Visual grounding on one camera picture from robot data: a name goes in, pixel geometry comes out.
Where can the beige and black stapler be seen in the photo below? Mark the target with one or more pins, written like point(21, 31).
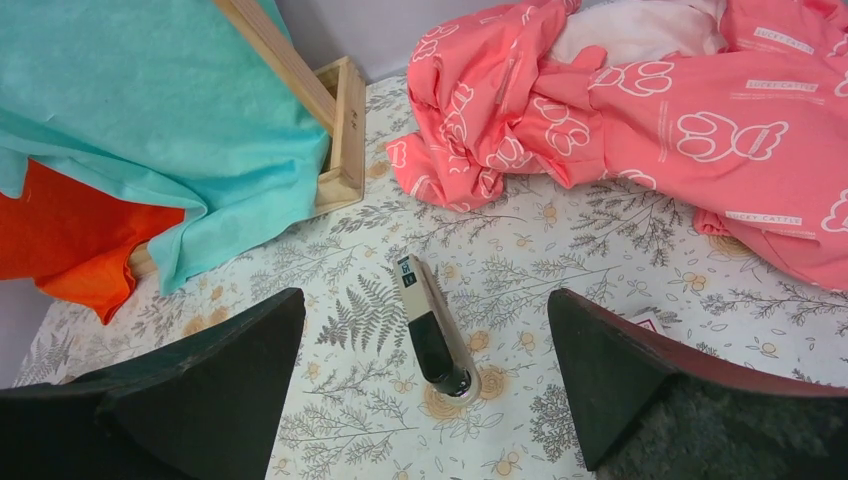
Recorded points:
point(443, 358)

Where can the floral table mat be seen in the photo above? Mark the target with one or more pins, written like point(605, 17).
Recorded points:
point(358, 407)

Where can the pink patterned cloth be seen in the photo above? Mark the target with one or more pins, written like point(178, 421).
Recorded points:
point(754, 136)

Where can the white red staple box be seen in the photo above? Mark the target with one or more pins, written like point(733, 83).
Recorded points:
point(648, 321)

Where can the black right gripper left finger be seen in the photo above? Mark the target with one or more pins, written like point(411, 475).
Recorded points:
point(205, 407)

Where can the teal t-shirt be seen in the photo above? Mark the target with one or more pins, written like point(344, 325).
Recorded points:
point(67, 101)

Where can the orange t-shirt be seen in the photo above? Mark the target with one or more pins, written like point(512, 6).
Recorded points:
point(74, 241)

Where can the wooden clothes rack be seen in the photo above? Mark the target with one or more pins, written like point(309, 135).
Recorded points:
point(341, 132)

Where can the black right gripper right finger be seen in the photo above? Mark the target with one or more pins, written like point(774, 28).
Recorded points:
point(648, 407)

